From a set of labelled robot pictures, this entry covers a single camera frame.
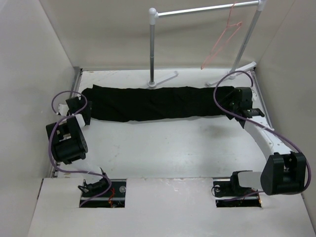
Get black trousers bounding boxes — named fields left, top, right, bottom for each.
left=82, top=85, right=234, bottom=122

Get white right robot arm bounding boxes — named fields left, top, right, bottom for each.
left=224, top=87, right=307, bottom=196

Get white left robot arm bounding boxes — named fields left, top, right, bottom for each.
left=45, top=95, right=112, bottom=197

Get white clothes rack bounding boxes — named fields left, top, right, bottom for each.
left=148, top=0, right=266, bottom=88

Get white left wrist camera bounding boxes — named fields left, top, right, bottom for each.
left=56, top=104, right=69, bottom=117

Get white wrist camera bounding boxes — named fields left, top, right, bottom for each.
left=56, top=104, right=69, bottom=117
left=251, top=89, right=258, bottom=102

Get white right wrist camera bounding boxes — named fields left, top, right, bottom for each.
left=251, top=89, right=258, bottom=102

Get right aluminium frame rail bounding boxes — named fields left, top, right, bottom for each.
left=250, top=68, right=273, bottom=128

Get aluminium frame rail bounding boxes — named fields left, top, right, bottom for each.
left=49, top=66, right=82, bottom=178
left=250, top=68, right=273, bottom=128

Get pink wire hanger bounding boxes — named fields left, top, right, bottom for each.
left=200, top=2, right=242, bottom=70

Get left aluminium frame rail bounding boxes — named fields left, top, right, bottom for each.
left=49, top=66, right=82, bottom=178

